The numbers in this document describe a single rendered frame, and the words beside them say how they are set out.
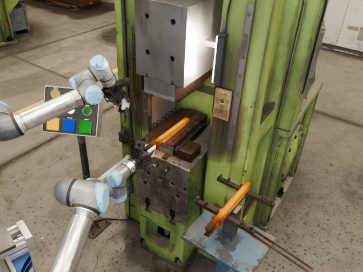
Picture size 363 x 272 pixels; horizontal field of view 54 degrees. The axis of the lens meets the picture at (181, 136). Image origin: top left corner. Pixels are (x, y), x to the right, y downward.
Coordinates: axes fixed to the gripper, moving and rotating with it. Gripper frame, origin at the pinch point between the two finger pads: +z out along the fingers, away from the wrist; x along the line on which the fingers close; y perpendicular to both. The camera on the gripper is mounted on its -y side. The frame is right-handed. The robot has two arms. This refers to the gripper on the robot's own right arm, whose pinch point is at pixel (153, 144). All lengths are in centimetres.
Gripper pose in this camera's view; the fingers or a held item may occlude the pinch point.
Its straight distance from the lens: 198.9
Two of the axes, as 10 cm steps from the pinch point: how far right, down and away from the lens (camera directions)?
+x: 8.5, 3.2, -4.2
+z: 5.2, -4.4, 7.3
